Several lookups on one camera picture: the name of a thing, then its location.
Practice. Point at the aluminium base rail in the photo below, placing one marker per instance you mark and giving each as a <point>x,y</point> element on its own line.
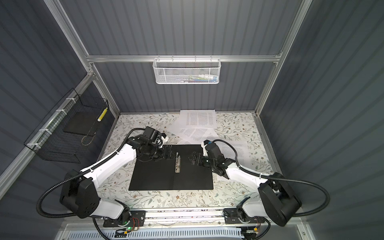
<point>188,224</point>

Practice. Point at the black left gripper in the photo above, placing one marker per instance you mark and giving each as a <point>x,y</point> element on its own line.
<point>167,156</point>

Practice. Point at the yellow marker in basket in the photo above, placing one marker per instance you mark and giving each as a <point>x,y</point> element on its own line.
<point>102,115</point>

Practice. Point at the aluminium frame post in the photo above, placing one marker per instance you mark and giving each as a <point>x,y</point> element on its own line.
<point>68,29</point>

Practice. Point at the printed paper sheet back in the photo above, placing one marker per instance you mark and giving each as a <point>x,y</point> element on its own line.
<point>198,118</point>

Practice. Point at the black wire basket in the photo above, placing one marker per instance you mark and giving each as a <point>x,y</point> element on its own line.
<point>73,134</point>

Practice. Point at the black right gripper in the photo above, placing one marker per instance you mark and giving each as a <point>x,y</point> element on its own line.
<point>196,154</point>

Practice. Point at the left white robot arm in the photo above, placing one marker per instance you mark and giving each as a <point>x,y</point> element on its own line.
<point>80,195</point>

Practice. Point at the black pad in basket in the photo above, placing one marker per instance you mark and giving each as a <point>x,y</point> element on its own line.
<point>82,123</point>

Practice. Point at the white wire basket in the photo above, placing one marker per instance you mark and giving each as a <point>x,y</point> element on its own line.
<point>168,73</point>

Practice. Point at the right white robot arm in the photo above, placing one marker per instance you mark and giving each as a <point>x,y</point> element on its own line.
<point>278,200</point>

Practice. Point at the black white file folder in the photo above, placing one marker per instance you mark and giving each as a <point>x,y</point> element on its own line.
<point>174,174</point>

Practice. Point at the printed paper sheet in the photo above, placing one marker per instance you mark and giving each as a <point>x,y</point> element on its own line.
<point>192,135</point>
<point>244,157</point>
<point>198,118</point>

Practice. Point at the markers in white basket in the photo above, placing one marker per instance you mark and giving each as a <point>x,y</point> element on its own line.
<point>200,79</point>

